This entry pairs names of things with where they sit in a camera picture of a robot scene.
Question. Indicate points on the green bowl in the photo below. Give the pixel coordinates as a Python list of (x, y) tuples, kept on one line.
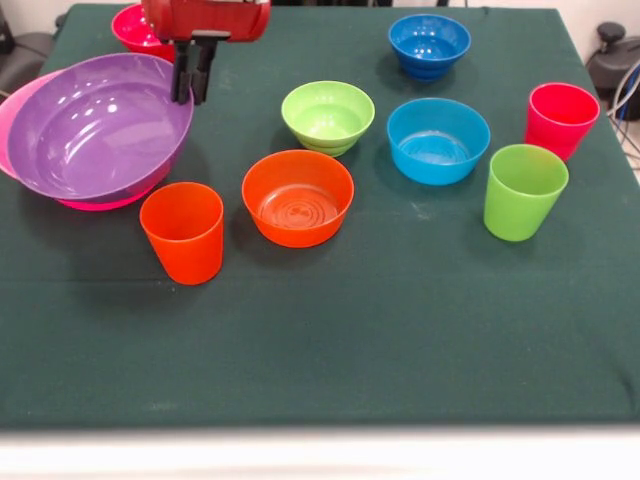
[(327, 120)]

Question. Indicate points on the green cup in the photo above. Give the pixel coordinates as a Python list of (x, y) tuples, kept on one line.
[(515, 210)]

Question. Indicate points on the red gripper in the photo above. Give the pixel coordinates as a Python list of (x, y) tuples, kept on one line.
[(210, 17)]

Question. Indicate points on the orange cup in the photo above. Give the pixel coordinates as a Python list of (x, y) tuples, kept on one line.
[(190, 250)]

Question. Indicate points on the large pink bowl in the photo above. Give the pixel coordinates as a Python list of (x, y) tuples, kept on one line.
[(95, 205)]

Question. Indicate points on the light blue bowl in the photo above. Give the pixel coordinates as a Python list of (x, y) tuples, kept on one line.
[(435, 150)]

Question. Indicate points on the dark green tablecloth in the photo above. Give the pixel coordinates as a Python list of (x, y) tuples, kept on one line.
[(350, 325)]

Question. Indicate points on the orange bowl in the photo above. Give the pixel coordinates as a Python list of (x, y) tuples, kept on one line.
[(297, 210)]

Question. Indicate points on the pinkish red cup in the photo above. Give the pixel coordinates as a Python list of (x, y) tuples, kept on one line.
[(560, 125)]

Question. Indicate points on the small pinkish red bowl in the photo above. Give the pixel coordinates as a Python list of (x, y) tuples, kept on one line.
[(132, 35)]

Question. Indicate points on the purple bowl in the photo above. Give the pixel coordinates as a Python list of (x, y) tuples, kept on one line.
[(100, 140)]

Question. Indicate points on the dark blue bowl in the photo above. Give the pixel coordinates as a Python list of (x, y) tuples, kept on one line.
[(427, 42)]

